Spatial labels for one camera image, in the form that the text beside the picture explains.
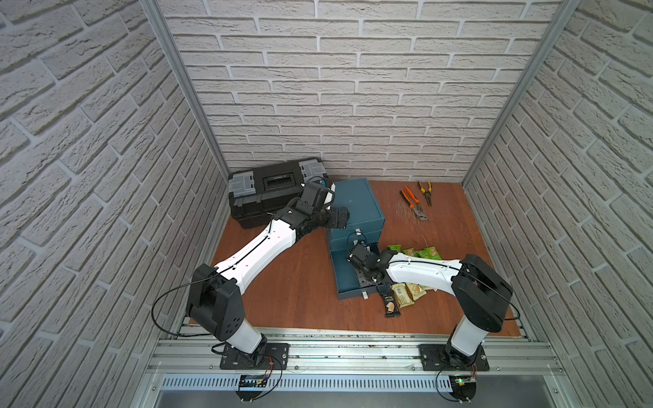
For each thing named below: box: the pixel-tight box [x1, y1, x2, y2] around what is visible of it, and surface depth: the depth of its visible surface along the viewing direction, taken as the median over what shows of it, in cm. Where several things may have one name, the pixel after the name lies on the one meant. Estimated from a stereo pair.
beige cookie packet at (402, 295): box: [391, 283, 415, 309], surface depth 87 cm
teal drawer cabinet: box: [329, 177, 386, 276], surface depth 85 cm
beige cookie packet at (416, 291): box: [405, 282, 427, 302], surface depth 87 cm
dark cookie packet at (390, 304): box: [382, 289, 402, 318], surface depth 85 cm
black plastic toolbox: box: [227, 158, 327, 230], surface depth 97 cm
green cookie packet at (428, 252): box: [414, 246, 443, 261], surface depth 96 cm
